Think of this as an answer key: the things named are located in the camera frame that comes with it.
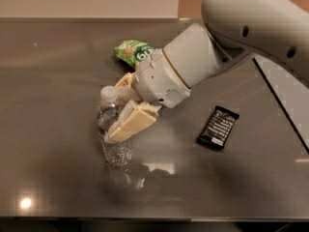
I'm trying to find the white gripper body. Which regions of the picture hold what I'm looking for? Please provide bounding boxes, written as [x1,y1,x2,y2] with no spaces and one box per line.
[133,49,191,108]

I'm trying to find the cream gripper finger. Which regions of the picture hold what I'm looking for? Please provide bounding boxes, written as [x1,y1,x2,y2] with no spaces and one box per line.
[104,101,161,143]
[115,72,142,103]

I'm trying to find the grey side table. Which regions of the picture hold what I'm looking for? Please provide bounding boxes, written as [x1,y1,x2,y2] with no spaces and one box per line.
[254,55,309,151]

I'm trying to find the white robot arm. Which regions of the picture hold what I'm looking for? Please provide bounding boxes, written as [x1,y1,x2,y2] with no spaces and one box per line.
[105,0,309,143]

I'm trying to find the black candy bar wrapper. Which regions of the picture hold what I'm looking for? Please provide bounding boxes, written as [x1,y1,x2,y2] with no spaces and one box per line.
[196,106,239,151]

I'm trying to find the clear plastic water bottle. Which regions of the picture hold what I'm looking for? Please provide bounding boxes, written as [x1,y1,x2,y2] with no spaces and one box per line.
[97,86,132,167]

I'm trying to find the green rice chip bag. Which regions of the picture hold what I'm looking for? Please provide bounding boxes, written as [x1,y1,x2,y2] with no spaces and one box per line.
[114,40,154,68]

